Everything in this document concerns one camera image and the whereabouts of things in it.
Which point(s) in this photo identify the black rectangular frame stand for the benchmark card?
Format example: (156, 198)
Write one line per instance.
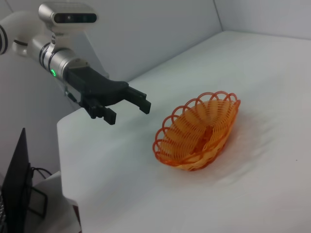
(45, 204)

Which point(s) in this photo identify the orange plastic woven basket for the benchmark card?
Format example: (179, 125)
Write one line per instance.
(184, 136)

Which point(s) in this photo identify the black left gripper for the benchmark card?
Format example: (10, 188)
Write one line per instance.
(97, 85)

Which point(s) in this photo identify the white cabinet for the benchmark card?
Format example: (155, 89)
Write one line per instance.
(58, 218)

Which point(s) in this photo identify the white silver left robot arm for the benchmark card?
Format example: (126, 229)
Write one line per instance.
(24, 26)

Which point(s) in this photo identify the black flat monitor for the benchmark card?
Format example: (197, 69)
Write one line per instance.
(17, 182)

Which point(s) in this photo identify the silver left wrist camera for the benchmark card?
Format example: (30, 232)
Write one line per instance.
(48, 14)

